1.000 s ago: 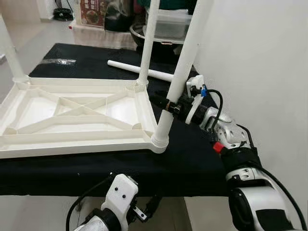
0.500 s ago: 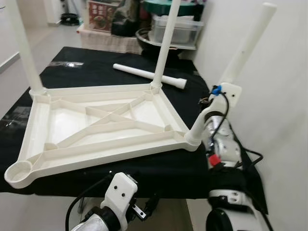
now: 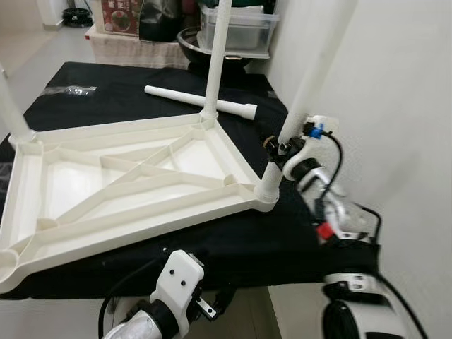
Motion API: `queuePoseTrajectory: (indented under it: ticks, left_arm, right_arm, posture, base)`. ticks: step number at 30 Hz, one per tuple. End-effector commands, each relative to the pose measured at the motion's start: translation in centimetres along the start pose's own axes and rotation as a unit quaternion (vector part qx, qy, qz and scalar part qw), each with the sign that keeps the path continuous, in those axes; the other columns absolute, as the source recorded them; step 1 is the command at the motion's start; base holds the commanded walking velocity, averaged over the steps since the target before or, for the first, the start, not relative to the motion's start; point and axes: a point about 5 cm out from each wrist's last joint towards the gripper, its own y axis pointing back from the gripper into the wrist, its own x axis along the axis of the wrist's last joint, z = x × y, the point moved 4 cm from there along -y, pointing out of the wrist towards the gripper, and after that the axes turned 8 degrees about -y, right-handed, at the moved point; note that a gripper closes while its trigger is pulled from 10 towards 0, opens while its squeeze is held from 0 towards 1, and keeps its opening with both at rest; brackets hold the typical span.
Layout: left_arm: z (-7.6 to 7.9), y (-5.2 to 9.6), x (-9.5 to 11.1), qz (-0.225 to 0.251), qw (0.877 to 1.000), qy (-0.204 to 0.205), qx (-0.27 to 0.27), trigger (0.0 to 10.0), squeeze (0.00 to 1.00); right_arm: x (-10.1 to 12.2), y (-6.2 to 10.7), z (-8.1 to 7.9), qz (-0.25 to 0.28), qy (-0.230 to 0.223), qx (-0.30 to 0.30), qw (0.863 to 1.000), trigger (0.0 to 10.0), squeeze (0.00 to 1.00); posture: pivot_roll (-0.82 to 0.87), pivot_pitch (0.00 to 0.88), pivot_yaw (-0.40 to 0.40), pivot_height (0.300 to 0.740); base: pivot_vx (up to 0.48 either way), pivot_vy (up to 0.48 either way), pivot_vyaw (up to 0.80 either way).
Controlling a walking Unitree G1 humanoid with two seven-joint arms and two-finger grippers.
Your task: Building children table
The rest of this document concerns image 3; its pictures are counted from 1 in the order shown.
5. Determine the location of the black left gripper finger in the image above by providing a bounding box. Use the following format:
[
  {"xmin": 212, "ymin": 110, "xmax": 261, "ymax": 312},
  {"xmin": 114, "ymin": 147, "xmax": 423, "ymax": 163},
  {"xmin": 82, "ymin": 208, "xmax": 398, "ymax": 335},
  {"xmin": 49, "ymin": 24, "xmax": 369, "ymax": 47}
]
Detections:
[{"xmin": 212, "ymin": 282, "xmax": 237, "ymax": 311}]

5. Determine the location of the clear plastic storage box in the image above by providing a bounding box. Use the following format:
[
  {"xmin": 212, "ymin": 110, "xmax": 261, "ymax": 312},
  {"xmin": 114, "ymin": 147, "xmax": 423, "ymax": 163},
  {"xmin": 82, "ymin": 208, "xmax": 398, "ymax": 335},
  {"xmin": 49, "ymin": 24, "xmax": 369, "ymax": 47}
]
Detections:
[{"xmin": 199, "ymin": 4, "xmax": 280, "ymax": 54}]

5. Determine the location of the black round bowl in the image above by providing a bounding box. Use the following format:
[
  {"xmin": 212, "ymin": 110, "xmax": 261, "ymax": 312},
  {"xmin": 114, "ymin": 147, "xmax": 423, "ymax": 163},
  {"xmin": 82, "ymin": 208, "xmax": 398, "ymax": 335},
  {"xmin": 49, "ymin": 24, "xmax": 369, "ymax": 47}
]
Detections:
[{"xmin": 177, "ymin": 27, "xmax": 269, "ymax": 71}]

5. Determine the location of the black bag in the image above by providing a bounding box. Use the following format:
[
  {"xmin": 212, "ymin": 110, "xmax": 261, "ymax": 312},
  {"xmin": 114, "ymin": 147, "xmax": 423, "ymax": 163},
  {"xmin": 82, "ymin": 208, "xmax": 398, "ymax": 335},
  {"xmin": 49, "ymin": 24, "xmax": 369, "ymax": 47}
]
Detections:
[{"xmin": 139, "ymin": 0, "xmax": 188, "ymax": 42}]

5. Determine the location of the beige woven bench cover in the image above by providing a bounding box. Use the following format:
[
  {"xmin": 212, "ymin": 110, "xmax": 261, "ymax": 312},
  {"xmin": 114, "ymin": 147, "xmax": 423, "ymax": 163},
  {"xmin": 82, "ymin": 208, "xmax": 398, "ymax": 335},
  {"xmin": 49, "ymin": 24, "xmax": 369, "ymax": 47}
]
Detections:
[{"xmin": 88, "ymin": 28, "xmax": 202, "ymax": 69}]

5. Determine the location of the white plastic table top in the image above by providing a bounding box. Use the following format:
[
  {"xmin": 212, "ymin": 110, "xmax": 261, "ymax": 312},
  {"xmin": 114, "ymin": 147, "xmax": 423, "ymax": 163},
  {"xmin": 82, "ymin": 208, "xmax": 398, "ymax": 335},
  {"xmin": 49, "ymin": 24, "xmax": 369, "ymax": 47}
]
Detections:
[{"xmin": 0, "ymin": 112, "xmax": 281, "ymax": 294}]

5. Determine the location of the black tablecloth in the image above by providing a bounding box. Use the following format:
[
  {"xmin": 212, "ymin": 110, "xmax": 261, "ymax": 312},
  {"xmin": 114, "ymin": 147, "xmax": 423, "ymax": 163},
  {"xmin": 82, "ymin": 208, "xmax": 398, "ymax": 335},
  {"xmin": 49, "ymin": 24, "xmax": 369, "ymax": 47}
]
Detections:
[{"xmin": 0, "ymin": 62, "xmax": 382, "ymax": 301}]

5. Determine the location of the red picture box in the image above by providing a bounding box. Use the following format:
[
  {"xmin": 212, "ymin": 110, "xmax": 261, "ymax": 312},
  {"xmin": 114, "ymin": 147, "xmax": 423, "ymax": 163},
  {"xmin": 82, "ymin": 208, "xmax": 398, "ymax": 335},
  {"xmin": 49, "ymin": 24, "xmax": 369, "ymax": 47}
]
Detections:
[{"xmin": 99, "ymin": 0, "xmax": 145, "ymax": 36}]

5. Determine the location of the black floor cleaning device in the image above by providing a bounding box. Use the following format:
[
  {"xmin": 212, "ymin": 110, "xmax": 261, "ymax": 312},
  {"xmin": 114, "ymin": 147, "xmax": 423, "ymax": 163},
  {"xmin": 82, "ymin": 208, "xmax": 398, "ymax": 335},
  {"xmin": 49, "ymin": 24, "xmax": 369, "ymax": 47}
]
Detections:
[{"xmin": 62, "ymin": 7, "xmax": 94, "ymax": 28}]

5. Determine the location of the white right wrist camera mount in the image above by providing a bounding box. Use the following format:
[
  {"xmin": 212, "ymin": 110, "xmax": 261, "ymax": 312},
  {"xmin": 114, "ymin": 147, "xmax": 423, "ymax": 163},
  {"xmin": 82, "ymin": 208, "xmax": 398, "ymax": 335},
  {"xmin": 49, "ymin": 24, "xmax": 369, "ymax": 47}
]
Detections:
[{"xmin": 282, "ymin": 115, "xmax": 338, "ymax": 177}]

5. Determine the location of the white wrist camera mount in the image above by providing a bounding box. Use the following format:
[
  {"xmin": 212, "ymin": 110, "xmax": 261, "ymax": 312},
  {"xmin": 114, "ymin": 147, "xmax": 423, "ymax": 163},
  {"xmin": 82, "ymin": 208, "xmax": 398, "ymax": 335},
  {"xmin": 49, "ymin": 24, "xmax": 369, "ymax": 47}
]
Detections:
[
  {"xmin": 282, "ymin": 115, "xmax": 338, "ymax": 177},
  {"xmin": 150, "ymin": 251, "xmax": 206, "ymax": 315}
]

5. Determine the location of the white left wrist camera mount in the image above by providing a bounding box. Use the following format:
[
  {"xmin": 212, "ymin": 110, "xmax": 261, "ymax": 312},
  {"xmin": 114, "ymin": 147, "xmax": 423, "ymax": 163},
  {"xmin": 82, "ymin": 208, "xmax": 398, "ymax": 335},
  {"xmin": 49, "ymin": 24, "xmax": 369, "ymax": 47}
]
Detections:
[{"xmin": 150, "ymin": 251, "xmax": 206, "ymax": 315}]

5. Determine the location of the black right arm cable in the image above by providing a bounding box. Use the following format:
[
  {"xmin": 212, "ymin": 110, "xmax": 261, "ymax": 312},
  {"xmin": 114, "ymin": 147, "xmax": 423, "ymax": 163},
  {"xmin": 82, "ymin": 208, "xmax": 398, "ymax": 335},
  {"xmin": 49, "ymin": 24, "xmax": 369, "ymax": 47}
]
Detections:
[{"xmin": 311, "ymin": 124, "xmax": 345, "ymax": 206}]

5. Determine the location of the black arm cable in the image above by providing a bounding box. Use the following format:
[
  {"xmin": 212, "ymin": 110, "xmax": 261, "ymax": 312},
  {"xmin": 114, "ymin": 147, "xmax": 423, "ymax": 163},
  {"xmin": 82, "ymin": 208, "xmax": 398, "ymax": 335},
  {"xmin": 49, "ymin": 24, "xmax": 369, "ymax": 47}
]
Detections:
[
  {"xmin": 97, "ymin": 258, "xmax": 167, "ymax": 336},
  {"xmin": 311, "ymin": 124, "xmax": 345, "ymax": 206}
]

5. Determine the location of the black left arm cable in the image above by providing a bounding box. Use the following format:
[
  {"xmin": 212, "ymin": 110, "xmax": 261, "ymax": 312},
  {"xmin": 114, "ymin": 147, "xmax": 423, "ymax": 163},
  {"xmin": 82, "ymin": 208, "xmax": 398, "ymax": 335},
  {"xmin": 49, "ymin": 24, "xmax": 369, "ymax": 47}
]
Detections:
[{"xmin": 97, "ymin": 258, "xmax": 167, "ymax": 336}]

